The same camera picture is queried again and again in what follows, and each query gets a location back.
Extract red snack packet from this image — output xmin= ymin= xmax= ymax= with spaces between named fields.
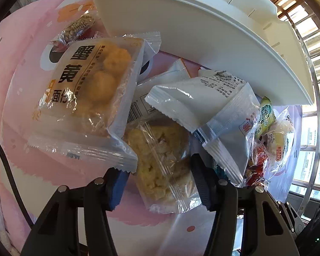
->
xmin=244 ymin=143 xmax=269 ymax=186

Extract clear yellow candy packet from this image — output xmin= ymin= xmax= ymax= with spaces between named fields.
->
xmin=264 ymin=108 xmax=295 ymax=180

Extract clear rice cracker pack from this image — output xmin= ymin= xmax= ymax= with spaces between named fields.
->
xmin=124 ymin=116 xmax=201 ymax=214

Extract green label candy packet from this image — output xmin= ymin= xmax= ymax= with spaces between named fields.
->
xmin=255 ymin=96 xmax=276 ymax=139

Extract white grey snack packet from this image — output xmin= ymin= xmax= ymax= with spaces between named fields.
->
xmin=145 ymin=70 xmax=260 ymax=186

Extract crab roe noodle snack pack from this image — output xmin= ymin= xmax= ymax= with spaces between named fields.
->
xmin=28 ymin=36 xmax=145 ymax=173

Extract peanut brittle clear packet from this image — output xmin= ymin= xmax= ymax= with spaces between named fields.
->
xmin=51 ymin=10 xmax=99 ymax=52

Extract cartoon printed table mat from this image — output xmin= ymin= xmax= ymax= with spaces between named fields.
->
xmin=3 ymin=0 xmax=300 ymax=255

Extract metal window bars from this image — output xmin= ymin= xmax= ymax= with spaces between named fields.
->
xmin=271 ymin=0 xmax=320 ymax=220

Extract white plastic storage bin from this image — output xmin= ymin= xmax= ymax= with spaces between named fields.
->
xmin=93 ymin=0 xmax=314 ymax=106

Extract black cable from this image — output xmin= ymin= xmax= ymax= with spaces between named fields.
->
xmin=0 ymin=127 xmax=36 ymax=228

